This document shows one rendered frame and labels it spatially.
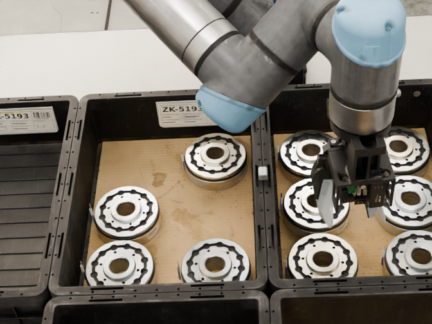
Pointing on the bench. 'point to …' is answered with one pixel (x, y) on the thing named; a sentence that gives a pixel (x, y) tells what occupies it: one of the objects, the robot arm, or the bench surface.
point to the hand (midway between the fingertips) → (347, 209)
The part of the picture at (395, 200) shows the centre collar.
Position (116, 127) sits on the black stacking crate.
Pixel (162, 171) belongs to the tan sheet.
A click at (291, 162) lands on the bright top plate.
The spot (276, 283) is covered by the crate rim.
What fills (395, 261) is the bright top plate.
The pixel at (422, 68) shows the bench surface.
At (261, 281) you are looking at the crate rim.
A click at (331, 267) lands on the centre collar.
